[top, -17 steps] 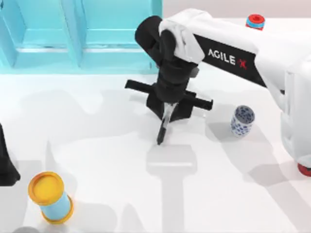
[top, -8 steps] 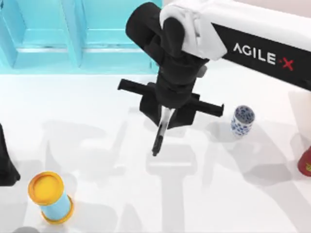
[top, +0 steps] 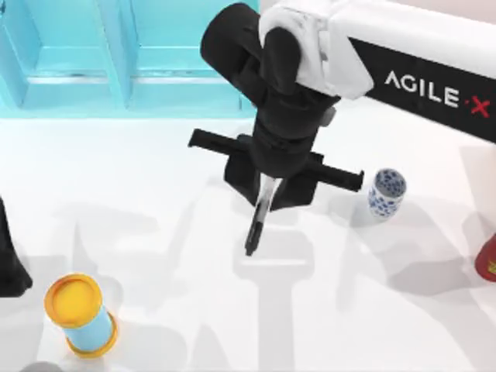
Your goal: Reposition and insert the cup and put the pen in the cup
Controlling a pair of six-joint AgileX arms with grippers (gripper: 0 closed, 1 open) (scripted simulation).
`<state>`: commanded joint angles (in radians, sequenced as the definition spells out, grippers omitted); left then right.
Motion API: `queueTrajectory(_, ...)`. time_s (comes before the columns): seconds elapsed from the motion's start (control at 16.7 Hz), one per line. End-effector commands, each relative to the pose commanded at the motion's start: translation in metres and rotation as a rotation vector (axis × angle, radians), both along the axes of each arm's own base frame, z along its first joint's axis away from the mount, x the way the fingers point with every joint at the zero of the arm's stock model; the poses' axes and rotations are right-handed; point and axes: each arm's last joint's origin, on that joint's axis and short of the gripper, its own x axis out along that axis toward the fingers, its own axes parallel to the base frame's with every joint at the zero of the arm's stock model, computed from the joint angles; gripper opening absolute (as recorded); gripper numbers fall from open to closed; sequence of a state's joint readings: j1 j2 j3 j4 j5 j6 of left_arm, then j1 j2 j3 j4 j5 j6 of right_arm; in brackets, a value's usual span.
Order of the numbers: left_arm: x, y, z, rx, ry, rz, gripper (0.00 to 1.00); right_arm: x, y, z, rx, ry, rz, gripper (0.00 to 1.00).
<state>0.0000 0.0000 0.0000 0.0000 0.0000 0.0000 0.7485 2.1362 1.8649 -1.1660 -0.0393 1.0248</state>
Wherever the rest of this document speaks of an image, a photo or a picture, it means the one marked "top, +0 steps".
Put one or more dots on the slim black and grey tool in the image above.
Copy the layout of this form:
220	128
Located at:
255	228

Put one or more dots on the blue and white cup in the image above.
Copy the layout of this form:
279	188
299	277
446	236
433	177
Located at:
383	201

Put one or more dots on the light blue rack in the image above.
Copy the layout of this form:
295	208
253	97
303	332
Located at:
77	58

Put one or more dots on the red can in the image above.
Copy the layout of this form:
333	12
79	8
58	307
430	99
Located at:
487	261

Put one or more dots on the blue can with yellow lid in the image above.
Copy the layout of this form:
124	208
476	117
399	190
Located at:
83	317

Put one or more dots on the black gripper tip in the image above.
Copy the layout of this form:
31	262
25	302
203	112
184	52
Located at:
11	263

